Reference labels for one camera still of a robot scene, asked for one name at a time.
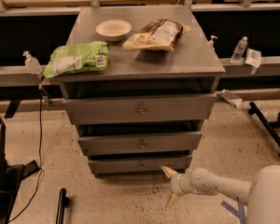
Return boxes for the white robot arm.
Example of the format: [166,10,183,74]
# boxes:
[161,165,280,224]

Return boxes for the green chip bag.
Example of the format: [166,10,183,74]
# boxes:
[44,41,109,78]

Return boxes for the grey drawer cabinet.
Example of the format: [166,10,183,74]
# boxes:
[54,6,224,161]

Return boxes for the small white pump bottle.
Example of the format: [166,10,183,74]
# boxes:
[208,35,217,51]

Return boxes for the folded cloth on ledge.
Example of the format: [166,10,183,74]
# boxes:
[217,90,243,107]

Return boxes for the grey middle drawer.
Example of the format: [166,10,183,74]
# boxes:
[78,132,202,156]

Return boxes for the clear water bottle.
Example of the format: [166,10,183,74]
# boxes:
[231,36,247,63]

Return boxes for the grey bottom drawer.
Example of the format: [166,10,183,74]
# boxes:
[89,155,192,175]

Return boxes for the black tube on floor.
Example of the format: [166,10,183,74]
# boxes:
[55,188,70,224]

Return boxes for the black stand base right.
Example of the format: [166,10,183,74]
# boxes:
[248,102,280,157]

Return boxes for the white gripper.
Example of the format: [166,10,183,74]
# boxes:
[161,165,192,208]

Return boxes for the grey top drawer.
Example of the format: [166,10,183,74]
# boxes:
[64,94,217,125]

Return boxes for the clear sanitizer pump bottle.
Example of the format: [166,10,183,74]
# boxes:
[23,50,42,75]

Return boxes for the black cable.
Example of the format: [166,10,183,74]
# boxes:
[7,83,52,224]

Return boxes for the black monitor stand left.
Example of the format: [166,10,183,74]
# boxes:
[0,118,40,224]

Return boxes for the white wipes packet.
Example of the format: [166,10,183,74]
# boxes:
[245,49,261,68]

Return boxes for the grey drawer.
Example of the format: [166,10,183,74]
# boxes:
[78,132,202,156]
[64,94,217,125]
[89,155,192,175]

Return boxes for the brown yellow snack bag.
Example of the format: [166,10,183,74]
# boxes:
[122,19,190,52]

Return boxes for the white paper bowl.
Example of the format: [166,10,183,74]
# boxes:
[96,20,132,42]

